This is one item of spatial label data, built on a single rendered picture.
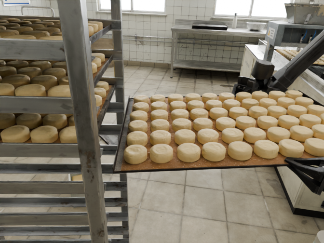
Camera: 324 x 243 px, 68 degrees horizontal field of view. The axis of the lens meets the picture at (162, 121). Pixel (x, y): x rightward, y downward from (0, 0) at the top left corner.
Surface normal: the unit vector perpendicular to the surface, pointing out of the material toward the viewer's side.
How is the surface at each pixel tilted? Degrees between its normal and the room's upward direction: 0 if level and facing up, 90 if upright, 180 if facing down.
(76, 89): 90
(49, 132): 0
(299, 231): 0
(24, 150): 90
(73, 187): 90
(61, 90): 0
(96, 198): 90
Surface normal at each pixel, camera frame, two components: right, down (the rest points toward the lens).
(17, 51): 0.04, 0.45
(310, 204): -0.17, 0.44
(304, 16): -0.17, 0.77
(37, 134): 0.04, -0.89
